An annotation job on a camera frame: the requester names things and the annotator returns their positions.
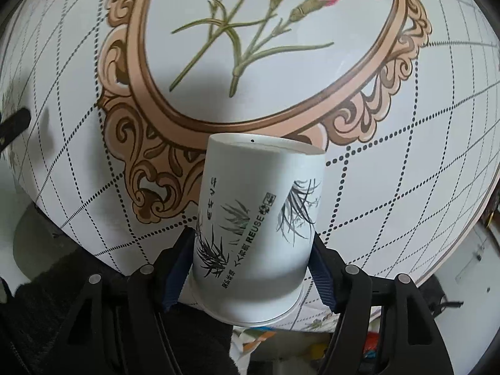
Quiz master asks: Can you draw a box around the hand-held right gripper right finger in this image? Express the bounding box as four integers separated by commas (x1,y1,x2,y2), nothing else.
308,234,457,375

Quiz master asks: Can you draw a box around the white paper cup grass print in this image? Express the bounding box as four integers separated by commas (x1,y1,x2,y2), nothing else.
187,133,327,326

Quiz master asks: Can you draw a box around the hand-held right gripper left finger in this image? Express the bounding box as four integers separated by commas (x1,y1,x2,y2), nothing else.
52,227,196,375

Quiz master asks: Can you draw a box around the black cable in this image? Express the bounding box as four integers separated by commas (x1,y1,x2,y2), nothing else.
424,273,465,323

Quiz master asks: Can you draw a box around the floral printed tablecloth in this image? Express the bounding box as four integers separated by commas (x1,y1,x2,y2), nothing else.
0,0,500,323

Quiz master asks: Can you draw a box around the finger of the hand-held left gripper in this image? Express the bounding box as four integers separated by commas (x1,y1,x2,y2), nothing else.
0,107,32,153

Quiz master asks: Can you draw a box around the colourful printed cloth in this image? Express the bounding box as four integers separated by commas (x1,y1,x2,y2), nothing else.
230,318,337,375

